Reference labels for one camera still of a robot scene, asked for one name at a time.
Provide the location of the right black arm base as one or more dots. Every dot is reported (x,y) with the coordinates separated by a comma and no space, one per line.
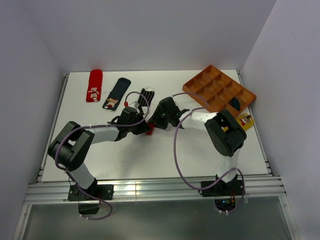
(228,190)

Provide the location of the black white striped sock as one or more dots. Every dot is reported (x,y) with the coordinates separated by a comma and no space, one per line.
(145,98)

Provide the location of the navy sock with bear pattern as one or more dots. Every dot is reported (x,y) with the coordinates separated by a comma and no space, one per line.
(116,94)

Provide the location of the yellow sock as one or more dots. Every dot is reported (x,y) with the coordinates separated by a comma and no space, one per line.
(246,121)

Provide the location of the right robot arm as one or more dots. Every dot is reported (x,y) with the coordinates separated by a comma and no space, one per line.
(225,132)

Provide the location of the aluminium front rail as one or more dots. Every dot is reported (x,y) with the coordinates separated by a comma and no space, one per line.
(171,189)

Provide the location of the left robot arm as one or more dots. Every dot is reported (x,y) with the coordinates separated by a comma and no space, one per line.
(70,147)

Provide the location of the red sock with white figure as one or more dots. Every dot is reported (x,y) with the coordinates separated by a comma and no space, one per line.
(94,89)

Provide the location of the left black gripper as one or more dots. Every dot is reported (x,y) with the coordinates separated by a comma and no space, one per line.
(143,128)

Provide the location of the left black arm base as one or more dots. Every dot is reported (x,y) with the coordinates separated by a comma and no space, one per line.
(89,204)

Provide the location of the plain navy ankle sock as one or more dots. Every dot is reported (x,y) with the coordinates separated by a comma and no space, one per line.
(235,104)

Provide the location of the orange compartment tray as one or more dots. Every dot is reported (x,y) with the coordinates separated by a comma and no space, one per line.
(213,89)

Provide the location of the red sock with santa pattern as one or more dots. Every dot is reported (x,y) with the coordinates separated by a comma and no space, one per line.
(151,126)

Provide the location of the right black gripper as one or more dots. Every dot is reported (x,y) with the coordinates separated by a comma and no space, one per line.
(156,119)

